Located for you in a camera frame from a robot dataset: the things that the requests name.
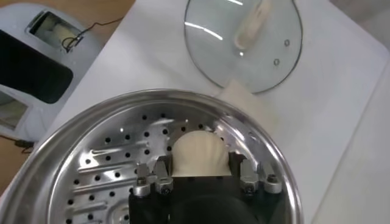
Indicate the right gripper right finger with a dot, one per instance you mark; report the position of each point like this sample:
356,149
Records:
248,179

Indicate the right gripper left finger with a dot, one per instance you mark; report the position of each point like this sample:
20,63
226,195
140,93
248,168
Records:
163,182

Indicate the white steamed baozi bun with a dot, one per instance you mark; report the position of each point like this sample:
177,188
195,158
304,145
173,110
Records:
199,152

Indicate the stainless steel steamer basket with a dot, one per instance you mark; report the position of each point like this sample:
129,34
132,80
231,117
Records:
106,170

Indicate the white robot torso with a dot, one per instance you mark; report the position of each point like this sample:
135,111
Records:
82,70

